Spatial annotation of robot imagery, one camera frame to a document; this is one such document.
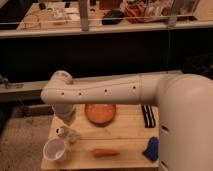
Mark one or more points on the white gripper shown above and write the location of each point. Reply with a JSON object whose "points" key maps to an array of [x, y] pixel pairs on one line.
{"points": [[65, 112]]}

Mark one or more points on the clear plastic bottle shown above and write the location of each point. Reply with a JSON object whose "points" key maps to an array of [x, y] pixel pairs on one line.
{"points": [[67, 134]]}

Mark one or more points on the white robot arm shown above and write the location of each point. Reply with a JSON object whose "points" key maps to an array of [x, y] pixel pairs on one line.
{"points": [[184, 102]]}

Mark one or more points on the orange bowl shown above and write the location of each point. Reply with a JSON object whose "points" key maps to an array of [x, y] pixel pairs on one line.
{"points": [[100, 113]]}

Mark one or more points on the white plastic cup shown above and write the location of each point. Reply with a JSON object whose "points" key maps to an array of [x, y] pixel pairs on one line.
{"points": [[54, 150]]}

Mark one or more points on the orange carrot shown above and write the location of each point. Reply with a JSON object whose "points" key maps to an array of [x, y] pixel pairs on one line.
{"points": [[104, 152]]}

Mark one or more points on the wooden table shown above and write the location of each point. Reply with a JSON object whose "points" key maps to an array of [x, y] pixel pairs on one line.
{"points": [[126, 134]]}

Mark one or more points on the black and white striped object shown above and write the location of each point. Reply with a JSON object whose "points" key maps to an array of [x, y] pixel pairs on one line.
{"points": [[148, 115]]}

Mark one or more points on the blue cloth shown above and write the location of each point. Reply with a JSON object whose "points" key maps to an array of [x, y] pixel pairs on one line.
{"points": [[151, 151]]}

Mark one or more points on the black bag on shelf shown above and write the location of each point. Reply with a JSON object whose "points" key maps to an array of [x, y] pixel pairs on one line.
{"points": [[112, 17]]}

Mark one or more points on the grey metal rail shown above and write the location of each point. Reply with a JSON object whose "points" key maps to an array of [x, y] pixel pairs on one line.
{"points": [[20, 90]]}

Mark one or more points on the grey vertical post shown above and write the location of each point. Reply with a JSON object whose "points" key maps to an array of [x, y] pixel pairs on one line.
{"points": [[83, 10]]}

